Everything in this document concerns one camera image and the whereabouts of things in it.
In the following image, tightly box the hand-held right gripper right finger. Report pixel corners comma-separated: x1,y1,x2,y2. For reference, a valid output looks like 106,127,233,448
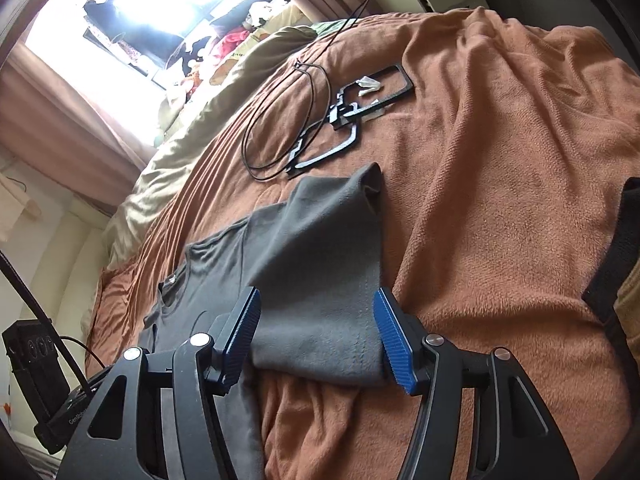
372,287,581,480

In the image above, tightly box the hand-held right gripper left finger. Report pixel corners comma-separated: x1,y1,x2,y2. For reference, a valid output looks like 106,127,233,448
57,286,263,480

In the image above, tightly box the grey t-shirt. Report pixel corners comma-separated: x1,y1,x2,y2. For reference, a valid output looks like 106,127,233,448
137,162,388,480

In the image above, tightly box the pile of colourful clothes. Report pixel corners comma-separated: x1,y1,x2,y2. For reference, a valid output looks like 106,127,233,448
160,0,301,111

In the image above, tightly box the cream padded headboard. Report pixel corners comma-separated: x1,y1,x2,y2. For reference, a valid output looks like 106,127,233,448
30,197,113,356

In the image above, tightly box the peach hanging cloth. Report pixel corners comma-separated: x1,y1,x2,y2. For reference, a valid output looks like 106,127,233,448
0,165,43,241

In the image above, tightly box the brown fleece blanket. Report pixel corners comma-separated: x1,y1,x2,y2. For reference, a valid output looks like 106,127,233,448
82,7,640,480

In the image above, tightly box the olive beige duvet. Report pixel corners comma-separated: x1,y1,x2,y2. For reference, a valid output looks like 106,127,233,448
102,5,321,266

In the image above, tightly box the tan cloth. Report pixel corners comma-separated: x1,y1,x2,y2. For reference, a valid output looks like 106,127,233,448
615,270,640,333

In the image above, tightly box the black jacket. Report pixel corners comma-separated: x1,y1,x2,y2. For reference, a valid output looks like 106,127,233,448
582,177,640,356

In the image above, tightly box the white crumpled plastic piece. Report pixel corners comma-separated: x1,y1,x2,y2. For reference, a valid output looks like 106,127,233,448
356,75,383,98

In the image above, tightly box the dark hanging garment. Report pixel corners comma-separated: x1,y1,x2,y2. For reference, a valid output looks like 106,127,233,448
82,0,201,56

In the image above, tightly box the black plastic frame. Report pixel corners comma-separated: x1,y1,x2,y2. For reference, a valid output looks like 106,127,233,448
330,64,415,128
286,122,362,181

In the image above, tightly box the thin black cable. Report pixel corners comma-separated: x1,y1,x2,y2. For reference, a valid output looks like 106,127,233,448
241,0,378,182

